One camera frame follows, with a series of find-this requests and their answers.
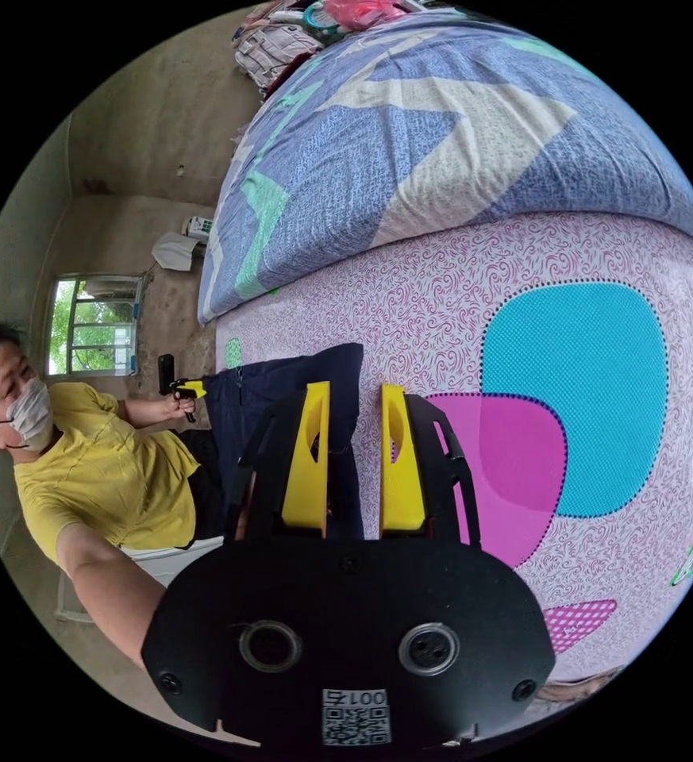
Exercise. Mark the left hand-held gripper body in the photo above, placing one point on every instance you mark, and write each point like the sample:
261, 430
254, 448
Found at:
186, 394

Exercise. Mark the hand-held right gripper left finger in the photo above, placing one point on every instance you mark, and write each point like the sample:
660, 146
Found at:
305, 476

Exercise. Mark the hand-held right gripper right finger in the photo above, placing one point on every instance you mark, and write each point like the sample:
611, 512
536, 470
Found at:
401, 494

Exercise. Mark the dark blue jacket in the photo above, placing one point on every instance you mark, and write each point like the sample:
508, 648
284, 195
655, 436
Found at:
280, 387

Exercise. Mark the person's right forearm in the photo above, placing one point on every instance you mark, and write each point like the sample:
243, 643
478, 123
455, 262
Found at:
117, 595

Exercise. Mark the person's left forearm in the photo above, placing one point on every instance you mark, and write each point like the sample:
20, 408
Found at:
146, 412

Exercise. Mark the person's left hand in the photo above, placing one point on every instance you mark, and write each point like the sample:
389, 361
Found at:
180, 406

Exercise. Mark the person's body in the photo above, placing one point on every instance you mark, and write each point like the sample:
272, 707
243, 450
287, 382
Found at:
102, 464

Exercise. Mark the window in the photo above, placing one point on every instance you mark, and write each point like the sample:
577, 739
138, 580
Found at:
93, 326

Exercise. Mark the bed with pink patterned sheet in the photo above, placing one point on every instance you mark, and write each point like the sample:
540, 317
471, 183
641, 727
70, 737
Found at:
417, 309

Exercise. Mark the folded blue patterned quilt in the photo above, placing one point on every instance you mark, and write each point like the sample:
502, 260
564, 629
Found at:
441, 149

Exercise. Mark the pink plastic bag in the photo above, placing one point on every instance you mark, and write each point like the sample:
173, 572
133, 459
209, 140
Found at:
364, 13

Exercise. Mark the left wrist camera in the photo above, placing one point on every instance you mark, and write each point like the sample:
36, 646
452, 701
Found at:
165, 375

